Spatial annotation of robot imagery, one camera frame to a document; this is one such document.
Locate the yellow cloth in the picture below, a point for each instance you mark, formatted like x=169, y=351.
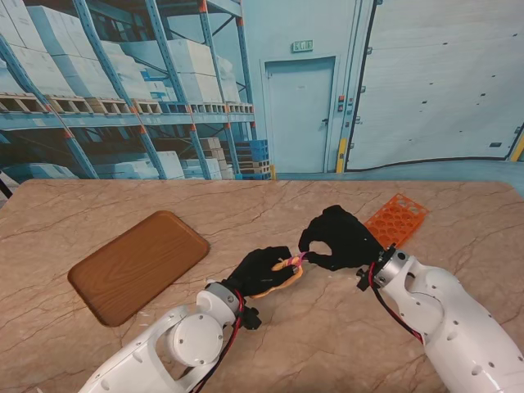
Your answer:
x=292, y=278

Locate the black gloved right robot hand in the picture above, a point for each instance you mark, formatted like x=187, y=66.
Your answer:
x=348, y=241

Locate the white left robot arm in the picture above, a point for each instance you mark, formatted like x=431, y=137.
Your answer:
x=172, y=352

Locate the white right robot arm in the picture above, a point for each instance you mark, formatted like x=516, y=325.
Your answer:
x=450, y=319

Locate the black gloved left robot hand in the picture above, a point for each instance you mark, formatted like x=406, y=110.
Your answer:
x=258, y=274

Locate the brown wooden tray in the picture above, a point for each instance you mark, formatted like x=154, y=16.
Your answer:
x=135, y=262

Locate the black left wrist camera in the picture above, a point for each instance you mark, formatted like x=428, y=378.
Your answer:
x=251, y=318

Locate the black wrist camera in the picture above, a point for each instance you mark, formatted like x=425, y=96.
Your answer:
x=362, y=279
x=251, y=318

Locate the orange test tube rack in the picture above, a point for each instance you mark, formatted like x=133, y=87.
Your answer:
x=401, y=217

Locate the pink rubber band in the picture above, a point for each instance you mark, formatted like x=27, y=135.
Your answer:
x=295, y=258

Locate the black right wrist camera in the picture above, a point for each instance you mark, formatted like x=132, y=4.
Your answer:
x=362, y=279

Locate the printed warehouse backdrop banner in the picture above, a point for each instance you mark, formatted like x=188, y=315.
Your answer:
x=262, y=82

